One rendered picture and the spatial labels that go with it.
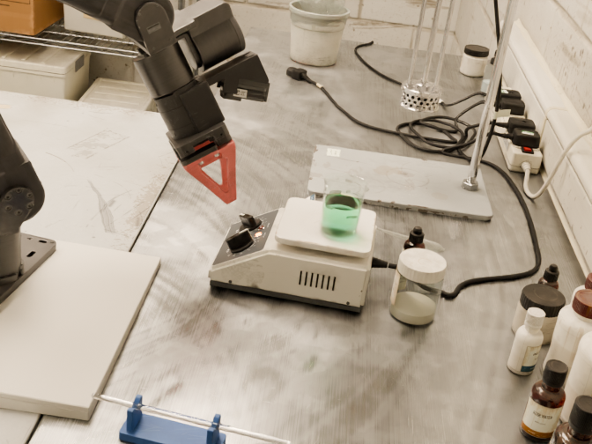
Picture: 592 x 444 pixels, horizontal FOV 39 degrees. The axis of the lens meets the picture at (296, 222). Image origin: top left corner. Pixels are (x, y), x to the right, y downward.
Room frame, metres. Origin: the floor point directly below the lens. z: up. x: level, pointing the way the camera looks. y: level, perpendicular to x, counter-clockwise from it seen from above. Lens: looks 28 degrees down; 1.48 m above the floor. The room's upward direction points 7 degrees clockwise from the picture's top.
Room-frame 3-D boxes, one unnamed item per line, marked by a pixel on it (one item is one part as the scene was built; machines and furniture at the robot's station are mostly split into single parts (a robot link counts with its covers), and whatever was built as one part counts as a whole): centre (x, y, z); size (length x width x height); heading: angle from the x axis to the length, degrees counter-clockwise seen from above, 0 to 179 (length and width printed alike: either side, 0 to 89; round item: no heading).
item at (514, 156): (1.61, -0.40, 0.92); 0.40 x 0.06 x 0.04; 179
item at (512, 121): (1.52, -0.39, 0.95); 0.07 x 0.04 x 0.02; 89
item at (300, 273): (0.95, -0.01, 0.94); 0.22 x 0.13 x 0.08; 85
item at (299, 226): (0.95, -0.04, 0.98); 0.12 x 0.12 x 0.01; 85
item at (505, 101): (1.64, -0.39, 0.95); 0.07 x 0.04 x 0.02; 89
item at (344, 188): (0.92, -0.06, 1.02); 0.06 x 0.05 x 0.08; 53
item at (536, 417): (0.70, -0.28, 0.94); 0.04 x 0.04 x 0.09
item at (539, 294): (0.89, -0.32, 0.93); 0.05 x 0.05 x 0.06
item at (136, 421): (0.62, 0.09, 0.92); 0.10 x 0.03 x 0.04; 81
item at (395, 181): (1.30, -0.16, 0.91); 0.30 x 0.20 x 0.01; 89
